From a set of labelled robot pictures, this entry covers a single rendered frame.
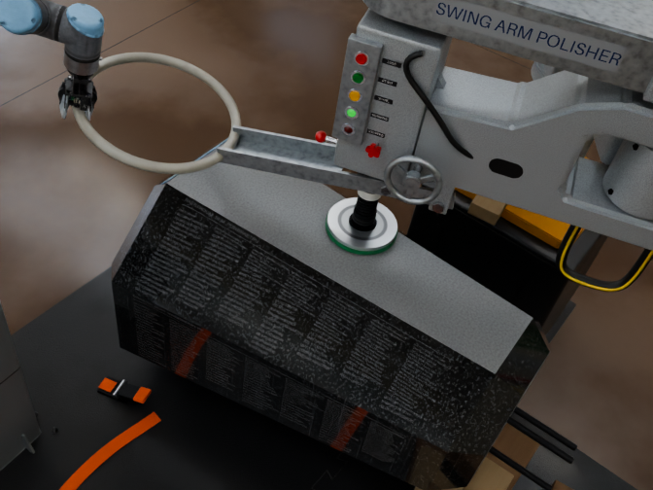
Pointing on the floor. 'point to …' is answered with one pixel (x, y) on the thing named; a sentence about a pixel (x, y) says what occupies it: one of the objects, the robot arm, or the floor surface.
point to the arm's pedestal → (14, 402)
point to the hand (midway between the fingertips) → (75, 114)
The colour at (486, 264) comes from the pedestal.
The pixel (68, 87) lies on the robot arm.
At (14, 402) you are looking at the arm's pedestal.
